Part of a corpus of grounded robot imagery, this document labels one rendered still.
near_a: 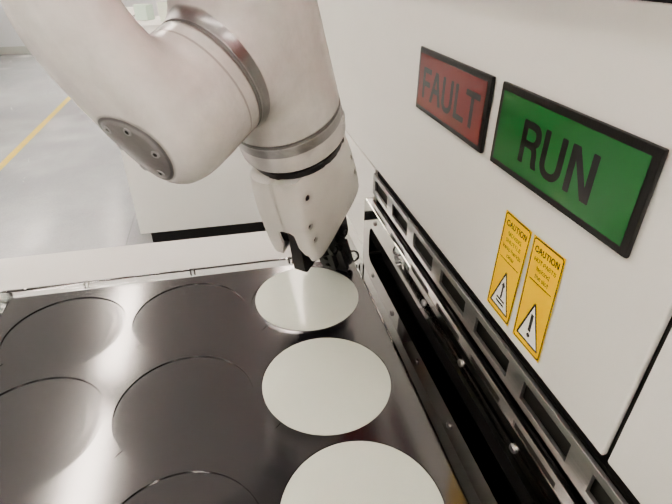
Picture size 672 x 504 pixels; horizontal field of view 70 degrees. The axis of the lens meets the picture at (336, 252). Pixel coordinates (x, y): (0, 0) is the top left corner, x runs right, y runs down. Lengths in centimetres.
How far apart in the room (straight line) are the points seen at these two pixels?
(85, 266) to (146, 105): 51
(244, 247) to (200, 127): 47
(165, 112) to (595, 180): 20
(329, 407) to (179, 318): 17
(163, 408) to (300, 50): 27
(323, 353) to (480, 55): 25
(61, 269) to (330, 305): 42
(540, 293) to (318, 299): 24
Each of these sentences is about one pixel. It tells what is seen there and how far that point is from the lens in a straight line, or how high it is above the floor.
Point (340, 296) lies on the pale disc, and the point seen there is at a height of 90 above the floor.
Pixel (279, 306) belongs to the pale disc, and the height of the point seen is 90.
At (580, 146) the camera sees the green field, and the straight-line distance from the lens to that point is 25.
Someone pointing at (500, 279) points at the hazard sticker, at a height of 101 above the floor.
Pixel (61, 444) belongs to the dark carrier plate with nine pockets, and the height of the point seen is 90.
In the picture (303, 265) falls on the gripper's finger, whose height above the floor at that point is 95.
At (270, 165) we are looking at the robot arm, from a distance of 35.
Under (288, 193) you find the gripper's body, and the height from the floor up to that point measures 103.
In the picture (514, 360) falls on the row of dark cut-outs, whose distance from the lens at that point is 32.
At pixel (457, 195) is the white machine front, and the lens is 37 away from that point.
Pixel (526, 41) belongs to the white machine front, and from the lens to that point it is 30.
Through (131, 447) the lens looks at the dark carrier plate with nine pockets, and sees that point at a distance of 38.
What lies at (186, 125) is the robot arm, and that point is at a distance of 26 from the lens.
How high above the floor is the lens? 118
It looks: 32 degrees down
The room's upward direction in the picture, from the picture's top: straight up
